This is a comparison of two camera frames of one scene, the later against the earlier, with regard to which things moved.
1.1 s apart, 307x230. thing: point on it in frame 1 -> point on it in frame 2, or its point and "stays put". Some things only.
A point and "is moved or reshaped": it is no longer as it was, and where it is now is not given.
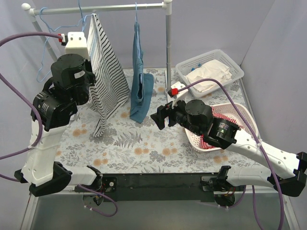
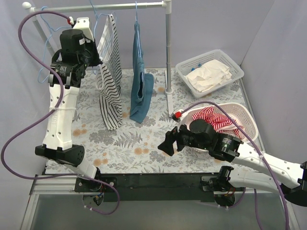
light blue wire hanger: x=48 y=39 stays put
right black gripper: x=169 y=114 -> x=180 y=139
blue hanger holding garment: x=136 y=26 stays put
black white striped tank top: x=111 y=90 is moved or reshaped
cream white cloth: x=217 y=69 stays put
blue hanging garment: x=143 y=83 stays put
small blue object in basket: x=199 y=65 stays put
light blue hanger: x=84 y=24 -> x=98 y=17
